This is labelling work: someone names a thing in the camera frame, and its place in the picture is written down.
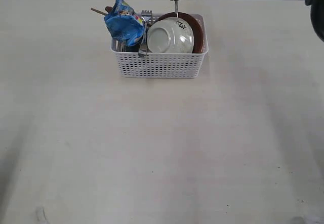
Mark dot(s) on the silver fork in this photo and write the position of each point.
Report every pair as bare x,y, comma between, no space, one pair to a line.
147,15

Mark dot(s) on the white floral ceramic bowl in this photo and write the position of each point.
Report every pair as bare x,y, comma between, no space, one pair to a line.
170,35

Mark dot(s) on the brown wooden plate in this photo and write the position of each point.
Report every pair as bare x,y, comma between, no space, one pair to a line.
197,30

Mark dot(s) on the blue chips bag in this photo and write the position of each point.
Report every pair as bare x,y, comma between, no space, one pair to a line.
124,24

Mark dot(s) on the silver table knife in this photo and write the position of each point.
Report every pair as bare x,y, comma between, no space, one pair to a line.
176,8

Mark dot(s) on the brown wooden spoon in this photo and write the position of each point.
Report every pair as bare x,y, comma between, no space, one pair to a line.
108,9

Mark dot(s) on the white perforated plastic basket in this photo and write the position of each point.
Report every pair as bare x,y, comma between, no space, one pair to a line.
162,65

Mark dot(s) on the wooden chopstick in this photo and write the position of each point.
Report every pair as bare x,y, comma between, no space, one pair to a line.
98,11

